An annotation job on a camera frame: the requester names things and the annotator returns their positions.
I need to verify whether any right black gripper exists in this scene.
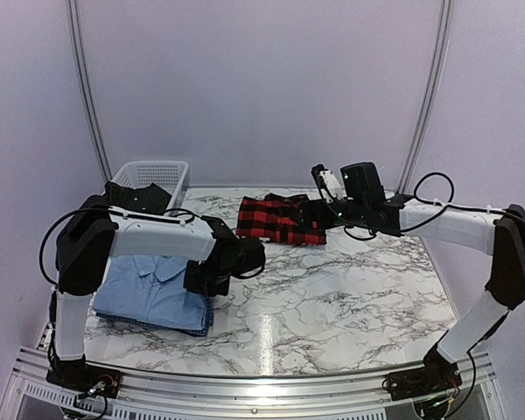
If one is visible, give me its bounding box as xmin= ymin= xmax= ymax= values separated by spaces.
xmin=290 ymin=199 xmax=368 ymax=233

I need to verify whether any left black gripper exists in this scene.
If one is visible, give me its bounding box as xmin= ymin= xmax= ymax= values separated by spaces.
xmin=185 ymin=261 xmax=236 ymax=298

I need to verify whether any red black plaid shirt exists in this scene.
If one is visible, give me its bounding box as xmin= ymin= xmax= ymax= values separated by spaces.
xmin=235 ymin=192 xmax=327 ymax=246

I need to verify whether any light blue shirt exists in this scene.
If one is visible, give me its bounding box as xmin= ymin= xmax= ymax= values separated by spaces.
xmin=93 ymin=255 xmax=209 ymax=309

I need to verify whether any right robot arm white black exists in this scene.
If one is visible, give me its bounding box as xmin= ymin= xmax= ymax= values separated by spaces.
xmin=305 ymin=168 xmax=525 ymax=392

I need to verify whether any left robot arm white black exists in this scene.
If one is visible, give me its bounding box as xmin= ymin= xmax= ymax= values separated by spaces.
xmin=46 ymin=195 xmax=266 ymax=389

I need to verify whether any black shirt in basket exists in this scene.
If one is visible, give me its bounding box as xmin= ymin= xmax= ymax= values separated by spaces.
xmin=103 ymin=182 xmax=172 ymax=215

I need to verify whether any white plastic basket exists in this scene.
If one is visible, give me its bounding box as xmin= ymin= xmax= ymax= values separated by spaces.
xmin=110 ymin=160 xmax=190 ymax=208

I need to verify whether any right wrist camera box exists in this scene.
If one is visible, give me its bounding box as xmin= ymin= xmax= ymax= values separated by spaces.
xmin=310 ymin=161 xmax=386 ymax=205

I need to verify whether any right aluminium corner post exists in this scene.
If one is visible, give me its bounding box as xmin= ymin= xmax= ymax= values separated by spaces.
xmin=395 ymin=0 xmax=454 ymax=193

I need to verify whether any aluminium corner post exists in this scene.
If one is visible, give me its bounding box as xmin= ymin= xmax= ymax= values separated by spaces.
xmin=395 ymin=0 xmax=454 ymax=193
xmin=66 ymin=0 xmax=112 ymax=181

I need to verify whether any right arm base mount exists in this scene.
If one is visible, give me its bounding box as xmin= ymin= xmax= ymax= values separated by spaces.
xmin=381 ymin=367 xmax=462 ymax=401

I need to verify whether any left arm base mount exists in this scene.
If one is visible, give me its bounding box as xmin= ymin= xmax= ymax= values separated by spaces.
xmin=45 ymin=360 xmax=122 ymax=398

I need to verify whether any aluminium front rail frame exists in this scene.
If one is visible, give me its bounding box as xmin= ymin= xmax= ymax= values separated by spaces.
xmin=0 ymin=347 xmax=510 ymax=419

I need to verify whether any left aluminium corner post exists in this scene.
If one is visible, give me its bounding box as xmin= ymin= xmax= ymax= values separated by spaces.
xmin=66 ymin=0 xmax=112 ymax=181

